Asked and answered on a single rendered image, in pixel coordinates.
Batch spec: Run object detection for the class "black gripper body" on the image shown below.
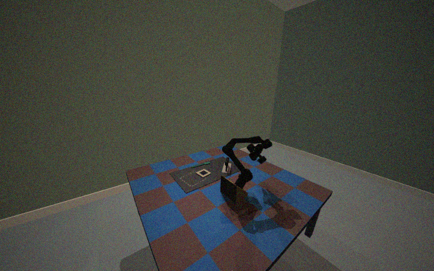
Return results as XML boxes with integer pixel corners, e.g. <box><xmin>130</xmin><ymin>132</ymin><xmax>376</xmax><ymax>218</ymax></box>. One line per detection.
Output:
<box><xmin>247</xmin><ymin>143</ymin><xmax>266</xmax><ymax>164</ymax></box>

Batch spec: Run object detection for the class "beige square tile with dark centre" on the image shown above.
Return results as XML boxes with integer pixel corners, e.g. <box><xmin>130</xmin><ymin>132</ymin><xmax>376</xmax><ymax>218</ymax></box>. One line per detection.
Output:
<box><xmin>196</xmin><ymin>169</ymin><xmax>211</xmax><ymax>178</ymax></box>

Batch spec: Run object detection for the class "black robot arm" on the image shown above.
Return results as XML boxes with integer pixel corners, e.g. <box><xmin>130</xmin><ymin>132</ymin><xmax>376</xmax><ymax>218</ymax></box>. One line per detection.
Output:
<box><xmin>222</xmin><ymin>136</ymin><xmax>272</xmax><ymax>190</ymax></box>

